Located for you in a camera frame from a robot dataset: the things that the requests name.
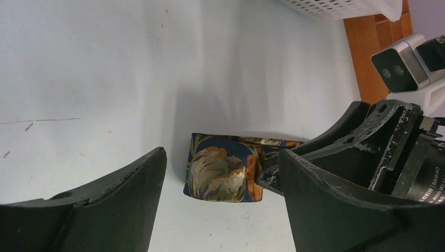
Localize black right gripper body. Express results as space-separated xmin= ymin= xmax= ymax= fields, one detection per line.
xmin=368 ymin=104 xmax=444 ymax=204

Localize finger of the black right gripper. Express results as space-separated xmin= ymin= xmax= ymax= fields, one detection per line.
xmin=291 ymin=101 xmax=371 ymax=156
xmin=256 ymin=99 xmax=416 ymax=197

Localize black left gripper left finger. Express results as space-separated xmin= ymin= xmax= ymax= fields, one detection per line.
xmin=1 ymin=147 xmax=167 ymax=251

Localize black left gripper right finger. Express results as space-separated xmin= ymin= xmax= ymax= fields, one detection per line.
xmin=278 ymin=150 xmax=444 ymax=251

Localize orange compartment tray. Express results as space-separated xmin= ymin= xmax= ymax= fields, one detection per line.
xmin=344 ymin=1 xmax=413 ymax=104

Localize white plastic mesh basket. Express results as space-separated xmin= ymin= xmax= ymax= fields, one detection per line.
xmin=280 ymin=0 xmax=403 ymax=22

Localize dark floral patterned tie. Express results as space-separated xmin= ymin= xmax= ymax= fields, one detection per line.
xmin=183 ymin=133 xmax=301 ymax=203

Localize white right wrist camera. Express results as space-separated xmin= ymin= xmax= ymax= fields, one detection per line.
xmin=370 ymin=34 xmax=444 ymax=116

